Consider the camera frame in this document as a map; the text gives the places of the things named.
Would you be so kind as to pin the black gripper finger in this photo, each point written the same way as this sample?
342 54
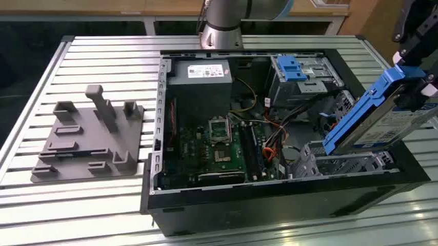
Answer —
416 98
412 51

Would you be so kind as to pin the hard disk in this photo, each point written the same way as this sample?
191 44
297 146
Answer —
377 128

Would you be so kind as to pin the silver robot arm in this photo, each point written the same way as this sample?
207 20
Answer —
222 23

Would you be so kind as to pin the metal disk bay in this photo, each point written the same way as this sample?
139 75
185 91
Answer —
308 164

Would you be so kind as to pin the black RAM slot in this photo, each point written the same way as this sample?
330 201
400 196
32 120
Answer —
247 153

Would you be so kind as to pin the metal drive cage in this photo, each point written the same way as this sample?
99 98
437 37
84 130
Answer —
301 92

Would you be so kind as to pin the blue drive carrier latch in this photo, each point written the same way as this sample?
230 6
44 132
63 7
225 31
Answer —
290 68

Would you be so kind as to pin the RAM stick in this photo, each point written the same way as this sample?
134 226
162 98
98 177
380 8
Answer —
257 151

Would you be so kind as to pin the black PC case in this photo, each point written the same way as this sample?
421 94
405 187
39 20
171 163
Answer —
274 207

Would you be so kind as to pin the CPU socket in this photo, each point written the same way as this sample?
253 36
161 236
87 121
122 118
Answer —
213 129

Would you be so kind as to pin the square chipset chip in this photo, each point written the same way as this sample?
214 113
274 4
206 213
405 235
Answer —
222 155

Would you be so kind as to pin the grey power supply unit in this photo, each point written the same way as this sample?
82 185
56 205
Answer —
198 97

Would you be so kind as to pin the black graphics card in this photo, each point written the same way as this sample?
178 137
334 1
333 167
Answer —
221 178

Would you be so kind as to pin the green motherboard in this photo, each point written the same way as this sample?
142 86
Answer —
205 153

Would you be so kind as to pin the wooden bench top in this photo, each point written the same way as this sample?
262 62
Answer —
103 6

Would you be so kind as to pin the grey parts rack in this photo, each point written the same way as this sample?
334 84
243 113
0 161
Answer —
93 143

